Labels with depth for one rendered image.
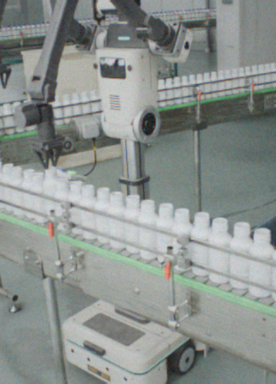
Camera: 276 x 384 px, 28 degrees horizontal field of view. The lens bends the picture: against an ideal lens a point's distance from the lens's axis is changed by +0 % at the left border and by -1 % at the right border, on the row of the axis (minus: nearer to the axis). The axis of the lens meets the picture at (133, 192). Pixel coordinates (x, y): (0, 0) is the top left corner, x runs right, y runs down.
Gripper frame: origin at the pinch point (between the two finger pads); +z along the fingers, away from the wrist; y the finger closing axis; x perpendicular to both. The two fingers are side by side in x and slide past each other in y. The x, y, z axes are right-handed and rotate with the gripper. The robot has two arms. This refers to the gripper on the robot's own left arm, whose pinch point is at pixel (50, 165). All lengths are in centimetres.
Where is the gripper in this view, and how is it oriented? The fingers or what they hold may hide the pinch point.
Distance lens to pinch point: 183.9
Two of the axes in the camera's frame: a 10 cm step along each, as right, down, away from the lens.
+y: 6.6, -2.9, 6.9
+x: -7.5, -1.8, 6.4
